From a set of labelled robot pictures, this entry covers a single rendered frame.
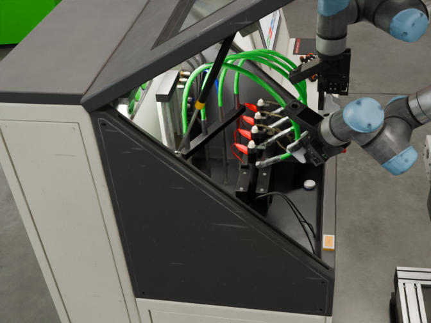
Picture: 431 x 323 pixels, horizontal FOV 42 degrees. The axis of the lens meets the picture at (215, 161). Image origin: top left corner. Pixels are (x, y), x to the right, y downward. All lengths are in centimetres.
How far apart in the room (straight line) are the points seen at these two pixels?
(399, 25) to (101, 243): 95
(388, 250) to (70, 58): 200
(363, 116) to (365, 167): 226
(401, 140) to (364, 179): 210
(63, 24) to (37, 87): 36
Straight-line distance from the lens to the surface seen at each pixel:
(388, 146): 127
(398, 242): 304
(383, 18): 143
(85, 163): 143
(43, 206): 159
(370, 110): 124
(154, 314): 180
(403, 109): 137
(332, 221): 171
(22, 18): 527
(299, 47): 258
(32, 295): 298
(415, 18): 139
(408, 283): 255
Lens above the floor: 212
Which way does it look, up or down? 37 degrees down
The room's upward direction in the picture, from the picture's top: 5 degrees counter-clockwise
